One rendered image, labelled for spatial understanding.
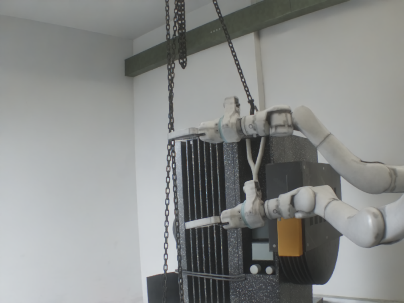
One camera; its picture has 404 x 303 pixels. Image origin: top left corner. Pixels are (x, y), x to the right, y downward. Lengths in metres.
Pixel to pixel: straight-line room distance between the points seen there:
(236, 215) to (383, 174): 0.44
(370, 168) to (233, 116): 0.43
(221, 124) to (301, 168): 0.30
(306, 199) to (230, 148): 0.54
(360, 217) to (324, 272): 0.72
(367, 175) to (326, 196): 0.15
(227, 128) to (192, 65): 2.29
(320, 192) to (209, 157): 0.65
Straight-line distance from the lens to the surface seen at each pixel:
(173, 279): 2.02
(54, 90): 3.76
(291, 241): 1.43
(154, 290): 1.95
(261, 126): 1.28
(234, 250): 1.65
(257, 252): 1.63
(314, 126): 1.26
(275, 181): 1.47
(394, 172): 1.26
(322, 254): 1.64
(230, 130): 1.32
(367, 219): 0.96
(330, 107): 2.80
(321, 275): 1.64
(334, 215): 1.09
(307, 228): 1.46
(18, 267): 3.55
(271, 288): 1.60
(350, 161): 1.26
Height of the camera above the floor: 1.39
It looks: 4 degrees up
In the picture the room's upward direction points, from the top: 3 degrees counter-clockwise
